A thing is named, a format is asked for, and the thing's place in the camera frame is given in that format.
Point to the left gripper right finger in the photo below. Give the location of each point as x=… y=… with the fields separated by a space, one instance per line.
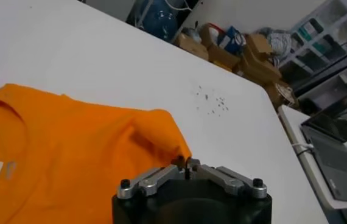
x=231 y=181

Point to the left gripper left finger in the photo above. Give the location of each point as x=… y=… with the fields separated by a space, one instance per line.
x=155 y=181

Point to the orange T-shirt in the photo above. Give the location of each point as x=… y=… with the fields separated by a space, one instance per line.
x=70 y=152

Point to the grey clothes pile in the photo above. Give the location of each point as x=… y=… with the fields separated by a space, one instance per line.
x=278 y=42

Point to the white side table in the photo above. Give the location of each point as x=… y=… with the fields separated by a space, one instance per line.
x=295 y=128

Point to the scattered dark crumbs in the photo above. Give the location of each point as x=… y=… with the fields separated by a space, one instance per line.
x=206 y=96

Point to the grey laptop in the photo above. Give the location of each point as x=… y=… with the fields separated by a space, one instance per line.
x=338 y=170

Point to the orange cardboard box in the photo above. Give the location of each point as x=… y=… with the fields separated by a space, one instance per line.
x=222 y=65

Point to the large open cardboard box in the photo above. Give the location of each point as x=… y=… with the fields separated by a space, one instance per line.
x=258 y=65

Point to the closed brown cardboard box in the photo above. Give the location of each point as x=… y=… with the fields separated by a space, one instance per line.
x=193 y=47

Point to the blue shopping bag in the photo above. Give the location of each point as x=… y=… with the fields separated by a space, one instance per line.
x=229 y=41

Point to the grey plastic bag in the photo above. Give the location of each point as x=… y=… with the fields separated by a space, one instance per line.
x=191 y=34

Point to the blue water jug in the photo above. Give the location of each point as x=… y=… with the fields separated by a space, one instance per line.
x=161 y=21

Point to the white cubby shelf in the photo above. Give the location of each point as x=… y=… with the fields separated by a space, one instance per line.
x=328 y=18

